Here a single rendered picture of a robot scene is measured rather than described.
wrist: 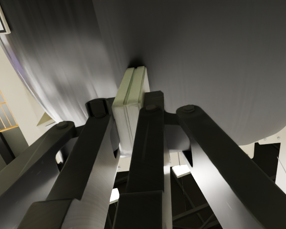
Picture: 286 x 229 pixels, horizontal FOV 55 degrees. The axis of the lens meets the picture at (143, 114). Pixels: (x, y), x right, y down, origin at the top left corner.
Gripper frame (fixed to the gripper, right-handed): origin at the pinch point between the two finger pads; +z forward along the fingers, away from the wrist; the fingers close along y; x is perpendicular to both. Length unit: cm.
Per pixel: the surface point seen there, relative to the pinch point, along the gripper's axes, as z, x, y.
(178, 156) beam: 56, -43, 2
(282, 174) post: 38, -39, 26
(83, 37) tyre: 2.6, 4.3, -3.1
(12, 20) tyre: 3.1, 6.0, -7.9
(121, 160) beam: 56, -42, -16
